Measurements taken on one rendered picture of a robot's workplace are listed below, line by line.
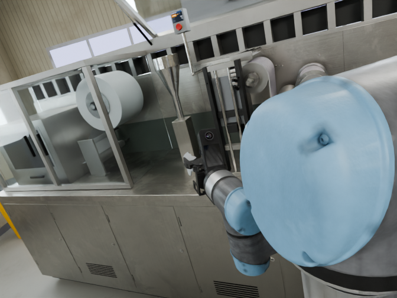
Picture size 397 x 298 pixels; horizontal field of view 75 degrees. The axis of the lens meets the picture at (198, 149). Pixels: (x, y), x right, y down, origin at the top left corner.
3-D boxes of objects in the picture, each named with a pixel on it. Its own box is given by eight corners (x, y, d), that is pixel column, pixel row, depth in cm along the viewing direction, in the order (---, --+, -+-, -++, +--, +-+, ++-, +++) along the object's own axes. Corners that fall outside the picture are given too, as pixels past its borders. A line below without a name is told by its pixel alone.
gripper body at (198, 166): (191, 187, 71) (206, 207, 60) (188, 157, 68) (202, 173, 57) (217, 181, 73) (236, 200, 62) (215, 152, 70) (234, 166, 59)
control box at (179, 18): (173, 34, 124) (167, 12, 120) (178, 34, 129) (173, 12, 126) (186, 31, 121) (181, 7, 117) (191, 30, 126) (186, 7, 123)
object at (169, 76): (178, 165, 159) (150, 71, 140) (186, 155, 171) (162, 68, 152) (198, 164, 154) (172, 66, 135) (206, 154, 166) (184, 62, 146)
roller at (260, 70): (240, 96, 125) (235, 66, 121) (250, 86, 146) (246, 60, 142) (270, 91, 119) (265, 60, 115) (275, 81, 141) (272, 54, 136)
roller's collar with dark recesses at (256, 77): (244, 89, 117) (241, 75, 115) (247, 86, 122) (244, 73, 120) (258, 87, 115) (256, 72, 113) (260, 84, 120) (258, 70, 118)
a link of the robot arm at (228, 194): (238, 248, 46) (228, 207, 43) (215, 217, 56) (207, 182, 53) (276, 230, 47) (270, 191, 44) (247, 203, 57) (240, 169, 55)
